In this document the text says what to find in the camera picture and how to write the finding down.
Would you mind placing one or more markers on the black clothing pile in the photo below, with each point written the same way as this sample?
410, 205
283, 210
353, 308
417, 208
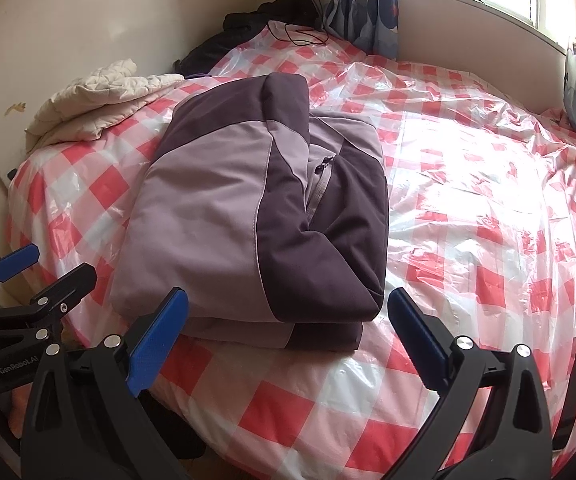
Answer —
248, 20

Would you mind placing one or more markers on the lilac and purple jacket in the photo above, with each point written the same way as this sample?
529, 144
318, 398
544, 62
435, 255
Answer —
208, 200

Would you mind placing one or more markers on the cream quilted blanket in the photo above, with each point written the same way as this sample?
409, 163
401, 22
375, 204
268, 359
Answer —
98, 95

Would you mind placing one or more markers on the smartphone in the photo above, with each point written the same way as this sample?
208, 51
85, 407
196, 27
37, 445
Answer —
570, 400

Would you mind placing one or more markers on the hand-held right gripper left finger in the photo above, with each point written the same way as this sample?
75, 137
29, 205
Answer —
160, 342

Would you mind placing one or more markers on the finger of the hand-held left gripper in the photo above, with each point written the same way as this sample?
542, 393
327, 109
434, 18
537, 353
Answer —
53, 295
15, 262

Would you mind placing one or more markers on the small cartoon wall sticker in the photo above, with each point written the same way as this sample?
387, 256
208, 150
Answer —
18, 107

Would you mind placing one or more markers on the red checkered plastic bed cover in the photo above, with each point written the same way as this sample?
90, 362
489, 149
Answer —
467, 200

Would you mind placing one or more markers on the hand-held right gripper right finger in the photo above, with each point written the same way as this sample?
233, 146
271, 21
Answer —
417, 340

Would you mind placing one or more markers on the person's left hand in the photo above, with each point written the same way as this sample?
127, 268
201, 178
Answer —
18, 410

